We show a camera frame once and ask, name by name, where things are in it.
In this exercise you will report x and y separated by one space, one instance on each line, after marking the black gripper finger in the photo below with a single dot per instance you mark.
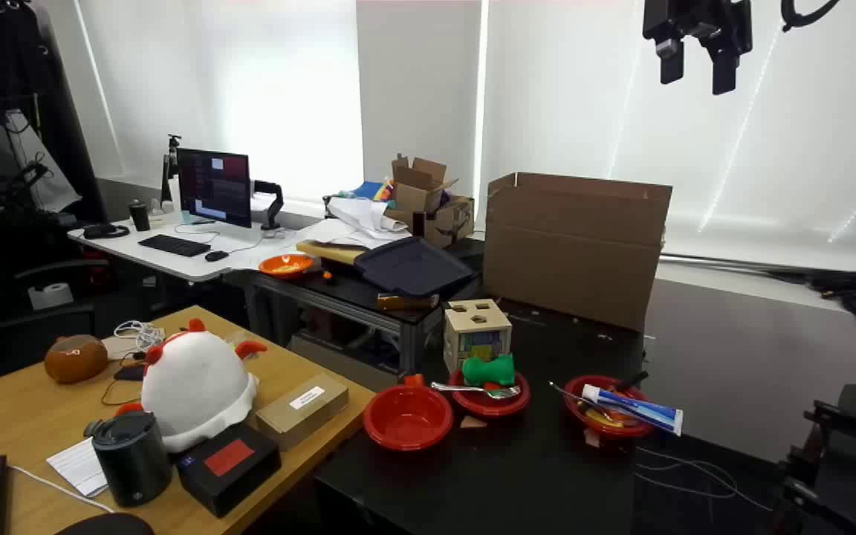
727 69
671 60

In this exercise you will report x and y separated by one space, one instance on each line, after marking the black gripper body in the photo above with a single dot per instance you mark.
698 19

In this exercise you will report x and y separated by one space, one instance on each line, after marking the green plush toy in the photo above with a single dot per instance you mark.
490 369

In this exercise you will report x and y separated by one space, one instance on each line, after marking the red plastic bowl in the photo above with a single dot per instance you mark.
408 420

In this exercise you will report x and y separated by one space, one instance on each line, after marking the red bowl with toothpaste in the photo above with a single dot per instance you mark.
607 420

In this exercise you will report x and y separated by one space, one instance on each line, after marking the orange fruit toy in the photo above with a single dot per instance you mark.
601 424

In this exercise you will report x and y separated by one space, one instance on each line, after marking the red bowl with spoon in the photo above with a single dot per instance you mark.
493 406

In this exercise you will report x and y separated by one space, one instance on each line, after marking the orange bowl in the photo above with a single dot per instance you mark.
290 265

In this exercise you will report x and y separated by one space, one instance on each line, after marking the large brown cardboard box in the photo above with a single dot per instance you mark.
579 249

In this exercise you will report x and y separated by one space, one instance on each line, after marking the small open cardboard box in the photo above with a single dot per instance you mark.
418 188

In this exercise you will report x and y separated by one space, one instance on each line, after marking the wooden shape sorter box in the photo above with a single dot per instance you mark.
478 328

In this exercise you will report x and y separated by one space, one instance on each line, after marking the stack of white papers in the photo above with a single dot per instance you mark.
365 218

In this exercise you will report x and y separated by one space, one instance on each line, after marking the thin white stick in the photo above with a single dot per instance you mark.
565 390

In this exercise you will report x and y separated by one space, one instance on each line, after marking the white blue toothpaste tube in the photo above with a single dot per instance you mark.
637 409

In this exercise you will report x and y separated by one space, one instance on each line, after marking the white spoon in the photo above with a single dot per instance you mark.
475 390

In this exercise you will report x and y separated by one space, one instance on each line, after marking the grey metal table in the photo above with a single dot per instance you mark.
350 308

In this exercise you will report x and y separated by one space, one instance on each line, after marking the black clamp rack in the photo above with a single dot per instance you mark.
846 464

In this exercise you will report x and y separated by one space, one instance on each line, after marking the computer monitor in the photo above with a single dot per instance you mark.
216 187

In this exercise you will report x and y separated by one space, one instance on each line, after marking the small black computer mouse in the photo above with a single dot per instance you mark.
216 256

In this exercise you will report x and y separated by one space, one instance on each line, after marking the flat tan cardboard box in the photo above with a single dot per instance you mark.
299 406

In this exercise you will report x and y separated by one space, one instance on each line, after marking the black desk keyboard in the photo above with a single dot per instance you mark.
176 246

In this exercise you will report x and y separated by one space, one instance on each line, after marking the black cup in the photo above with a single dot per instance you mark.
140 215

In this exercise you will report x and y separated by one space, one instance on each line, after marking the white desk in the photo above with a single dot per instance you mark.
149 261

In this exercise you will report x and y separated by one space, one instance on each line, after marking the black headset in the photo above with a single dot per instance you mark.
105 230

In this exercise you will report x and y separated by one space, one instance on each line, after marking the clear plastic bag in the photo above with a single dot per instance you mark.
131 341

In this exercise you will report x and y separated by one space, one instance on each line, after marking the brown football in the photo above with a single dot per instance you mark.
75 357

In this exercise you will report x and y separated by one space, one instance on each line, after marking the black mug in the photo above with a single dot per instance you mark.
131 458

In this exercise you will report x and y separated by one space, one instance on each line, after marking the hanging dark clothes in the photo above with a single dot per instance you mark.
1 99

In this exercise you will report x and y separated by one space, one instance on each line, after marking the black office chair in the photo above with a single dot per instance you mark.
13 298

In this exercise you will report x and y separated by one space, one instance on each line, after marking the white paper sheet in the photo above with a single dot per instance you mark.
78 464

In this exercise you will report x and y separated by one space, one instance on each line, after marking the large black oval mouse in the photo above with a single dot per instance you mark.
105 525

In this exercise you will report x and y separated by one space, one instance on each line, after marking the wooden desk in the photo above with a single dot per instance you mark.
13 417

